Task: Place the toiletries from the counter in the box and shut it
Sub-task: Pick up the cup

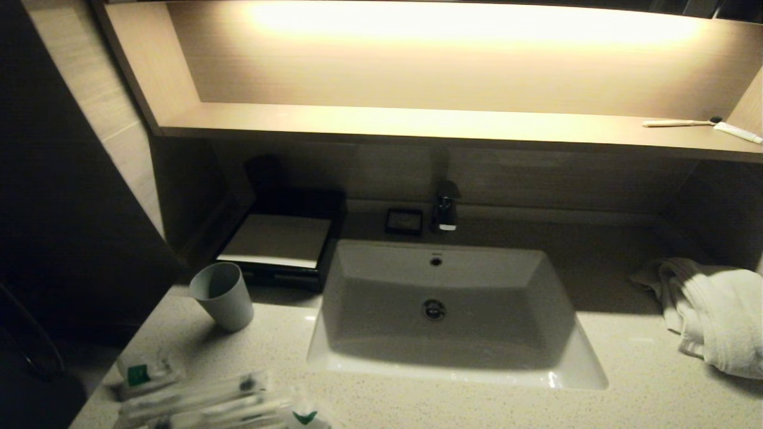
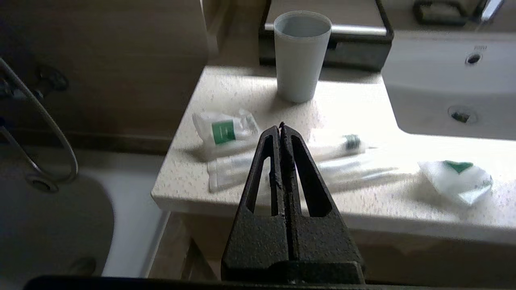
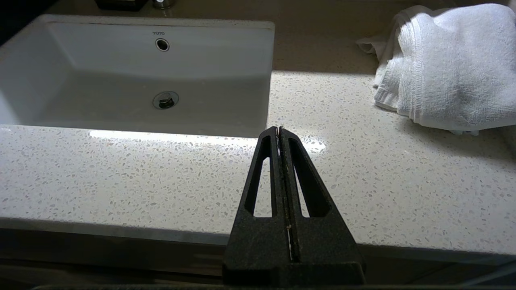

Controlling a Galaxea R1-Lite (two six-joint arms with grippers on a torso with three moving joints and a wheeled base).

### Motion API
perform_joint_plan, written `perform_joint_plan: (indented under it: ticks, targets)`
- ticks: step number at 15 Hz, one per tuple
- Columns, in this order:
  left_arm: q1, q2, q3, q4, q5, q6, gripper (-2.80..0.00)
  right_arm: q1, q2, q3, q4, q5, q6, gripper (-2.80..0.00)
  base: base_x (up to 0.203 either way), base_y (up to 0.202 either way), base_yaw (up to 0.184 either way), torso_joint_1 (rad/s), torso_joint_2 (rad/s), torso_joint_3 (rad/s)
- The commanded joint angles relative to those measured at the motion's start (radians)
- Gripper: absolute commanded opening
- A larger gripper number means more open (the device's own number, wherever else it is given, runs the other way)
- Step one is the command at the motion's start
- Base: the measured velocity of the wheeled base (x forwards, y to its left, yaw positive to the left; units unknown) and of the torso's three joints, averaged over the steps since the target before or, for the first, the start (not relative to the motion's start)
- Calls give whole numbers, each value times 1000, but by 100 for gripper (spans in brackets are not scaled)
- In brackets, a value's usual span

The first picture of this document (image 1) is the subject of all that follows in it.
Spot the lit wooden wall shelf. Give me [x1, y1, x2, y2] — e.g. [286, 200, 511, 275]
[89, 0, 763, 164]

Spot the white toothbrush dark head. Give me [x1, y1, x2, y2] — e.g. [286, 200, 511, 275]
[643, 116, 724, 128]

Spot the chrome faucet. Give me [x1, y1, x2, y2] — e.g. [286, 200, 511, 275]
[433, 181, 461, 232]

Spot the small black soap dish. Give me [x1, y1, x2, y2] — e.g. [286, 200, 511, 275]
[384, 207, 424, 237]

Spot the clear packet green leaf logo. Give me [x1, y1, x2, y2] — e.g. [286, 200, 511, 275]
[286, 393, 331, 429]

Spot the white toothpaste tube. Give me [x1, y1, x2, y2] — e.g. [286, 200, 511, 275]
[714, 122, 763, 145]

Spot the black amenity box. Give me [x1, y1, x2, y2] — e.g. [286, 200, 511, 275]
[215, 189, 348, 294]

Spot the dark plastic cup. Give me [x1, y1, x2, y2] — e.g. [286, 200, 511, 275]
[244, 155, 287, 200]

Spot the long clear wrapped toothbrush packet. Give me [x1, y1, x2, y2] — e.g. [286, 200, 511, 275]
[119, 369, 272, 418]
[125, 393, 299, 429]

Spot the white folded towel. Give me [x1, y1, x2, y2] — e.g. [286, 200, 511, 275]
[629, 257, 763, 381]

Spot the grey plastic cup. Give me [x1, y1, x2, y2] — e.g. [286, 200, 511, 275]
[189, 262, 255, 332]

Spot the black box drawer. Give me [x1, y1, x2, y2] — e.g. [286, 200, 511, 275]
[241, 267, 325, 294]

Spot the white ceramic sink basin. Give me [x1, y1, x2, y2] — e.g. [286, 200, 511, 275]
[306, 238, 610, 391]

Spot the clear sachet green label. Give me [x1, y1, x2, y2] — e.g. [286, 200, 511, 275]
[110, 349, 182, 401]

